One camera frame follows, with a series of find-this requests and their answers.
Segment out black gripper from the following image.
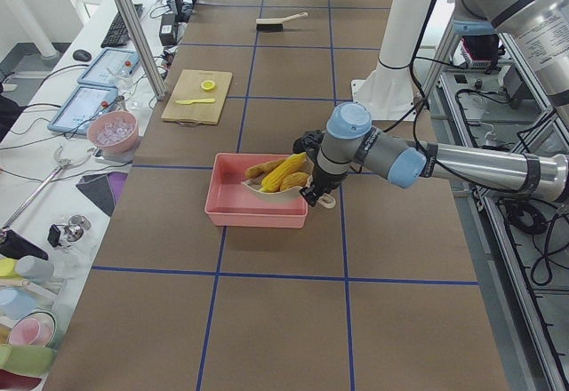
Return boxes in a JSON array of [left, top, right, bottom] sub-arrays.
[[293, 130, 349, 207]]

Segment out brown toy potato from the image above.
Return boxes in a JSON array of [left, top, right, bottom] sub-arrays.
[[279, 172, 309, 191]]

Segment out yellow toy corn cob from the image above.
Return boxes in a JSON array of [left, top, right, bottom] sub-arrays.
[[260, 153, 307, 193]]

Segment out tan toy ginger root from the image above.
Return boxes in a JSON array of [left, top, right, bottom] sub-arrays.
[[244, 158, 285, 179]]

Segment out beige plastic dustpan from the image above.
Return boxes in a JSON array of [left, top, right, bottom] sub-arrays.
[[241, 178, 336, 209]]

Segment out beige hand brush black bristles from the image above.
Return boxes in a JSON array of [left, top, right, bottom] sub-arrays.
[[255, 12, 309, 32]]

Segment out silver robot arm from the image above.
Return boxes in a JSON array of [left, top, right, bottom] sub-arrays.
[[293, 0, 568, 206]]

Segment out pink plastic bin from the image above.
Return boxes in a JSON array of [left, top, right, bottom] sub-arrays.
[[204, 153, 309, 228]]

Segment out yellow plastic knife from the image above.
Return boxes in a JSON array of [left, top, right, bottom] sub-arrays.
[[175, 98, 216, 106]]

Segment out bamboo cutting board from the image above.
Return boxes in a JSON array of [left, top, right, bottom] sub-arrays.
[[161, 69, 233, 125]]

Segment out yellow toy lemon slices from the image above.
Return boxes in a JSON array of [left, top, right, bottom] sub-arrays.
[[200, 79, 217, 92]]

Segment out pink bowl with clear items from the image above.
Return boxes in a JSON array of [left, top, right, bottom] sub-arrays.
[[87, 111, 139, 154]]

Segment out blue teach pendant far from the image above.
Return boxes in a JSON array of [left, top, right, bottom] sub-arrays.
[[76, 47, 139, 87]]

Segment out blue teach pendant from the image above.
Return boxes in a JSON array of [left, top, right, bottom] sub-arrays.
[[47, 85, 118, 136], [76, 47, 139, 87]]

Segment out blue teach pendant near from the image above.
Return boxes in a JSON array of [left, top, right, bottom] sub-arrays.
[[47, 85, 118, 136]]

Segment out black keyboard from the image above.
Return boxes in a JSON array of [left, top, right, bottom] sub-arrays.
[[100, 12, 130, 48]]

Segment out metal reacher grabber tool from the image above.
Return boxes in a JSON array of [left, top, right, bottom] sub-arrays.
[[1, 146, 95, 235]]

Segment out black computer mouse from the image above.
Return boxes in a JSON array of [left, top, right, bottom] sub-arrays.
[[72, 49, 92, 62]]

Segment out aluminium frame post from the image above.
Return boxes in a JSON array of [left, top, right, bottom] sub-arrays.
[[114, 0, 166, 100]]

